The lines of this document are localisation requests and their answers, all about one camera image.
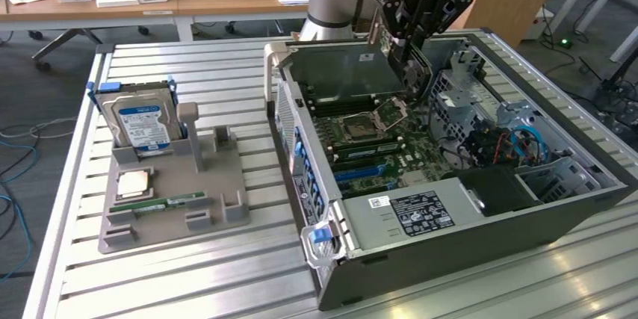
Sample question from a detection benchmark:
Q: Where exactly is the black Nvidia graphics card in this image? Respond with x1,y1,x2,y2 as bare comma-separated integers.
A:
367,16,438,108

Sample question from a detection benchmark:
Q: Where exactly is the silver perforated drive cage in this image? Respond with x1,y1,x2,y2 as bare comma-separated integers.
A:
432,49,505,144

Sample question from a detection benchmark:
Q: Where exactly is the black RAM slot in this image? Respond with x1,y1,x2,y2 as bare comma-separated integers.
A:
309,104,375,117
306,96,373,109

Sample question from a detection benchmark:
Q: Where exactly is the metal socket cover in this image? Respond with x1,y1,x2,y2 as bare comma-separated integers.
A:
373,95,413,129

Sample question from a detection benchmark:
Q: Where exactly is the wooden office desk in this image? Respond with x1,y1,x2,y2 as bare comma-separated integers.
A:
177,0,381,42
0,0,181,42

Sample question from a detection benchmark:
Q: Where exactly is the CPU socket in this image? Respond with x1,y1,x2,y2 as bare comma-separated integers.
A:
341,113,381,140

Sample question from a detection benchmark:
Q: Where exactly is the black floor stand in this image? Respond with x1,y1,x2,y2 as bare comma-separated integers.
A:
581,55,638,126

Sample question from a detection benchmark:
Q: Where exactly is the green motherboard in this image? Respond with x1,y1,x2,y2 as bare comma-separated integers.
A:
298,89,464,200

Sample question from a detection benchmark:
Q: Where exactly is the long expansion slot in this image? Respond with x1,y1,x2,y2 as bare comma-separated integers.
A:
331,153,394,167
333,164,389,182

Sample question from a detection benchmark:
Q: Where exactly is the black plastic shroud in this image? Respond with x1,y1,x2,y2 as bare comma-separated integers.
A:
456,167,546,218

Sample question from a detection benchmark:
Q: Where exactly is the silver disk bay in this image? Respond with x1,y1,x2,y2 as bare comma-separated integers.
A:
513,156,608,204

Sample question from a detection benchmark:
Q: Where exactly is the hard disk in blue carrier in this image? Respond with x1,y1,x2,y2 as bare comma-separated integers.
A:
84,75,182,158

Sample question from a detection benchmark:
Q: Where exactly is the grey power supply unit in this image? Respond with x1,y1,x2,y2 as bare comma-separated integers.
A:
341,177,488,252

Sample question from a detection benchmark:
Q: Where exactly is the grey printed parts rack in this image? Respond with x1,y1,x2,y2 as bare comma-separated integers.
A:
96,101,254,255

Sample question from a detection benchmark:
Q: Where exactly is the blue case latch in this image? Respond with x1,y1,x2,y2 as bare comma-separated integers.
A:
309,228,333,247

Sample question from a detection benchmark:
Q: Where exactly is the dark grey PC case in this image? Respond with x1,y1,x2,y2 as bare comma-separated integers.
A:
262,27,634,312

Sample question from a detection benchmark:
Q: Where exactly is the silver CPU chip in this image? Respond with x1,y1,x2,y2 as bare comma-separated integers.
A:
114,169,151,199

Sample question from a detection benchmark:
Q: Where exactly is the white wall box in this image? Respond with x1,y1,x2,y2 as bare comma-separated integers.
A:
529,7,556,40

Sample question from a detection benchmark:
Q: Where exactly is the white desk frame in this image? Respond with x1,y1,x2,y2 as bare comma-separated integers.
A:
546,0,638,62

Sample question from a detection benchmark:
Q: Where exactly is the red data wire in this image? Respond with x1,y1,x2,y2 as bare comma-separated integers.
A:
490,130,514,165

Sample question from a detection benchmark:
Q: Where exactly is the blue data wire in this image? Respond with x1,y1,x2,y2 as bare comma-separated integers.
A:
509,124,550,166

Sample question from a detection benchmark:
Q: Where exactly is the grey wheeled leg frame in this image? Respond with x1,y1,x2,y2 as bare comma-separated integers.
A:
28,27,109,72

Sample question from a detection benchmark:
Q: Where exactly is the blue floor cable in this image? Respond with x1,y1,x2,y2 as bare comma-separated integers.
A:
0,135,39,281

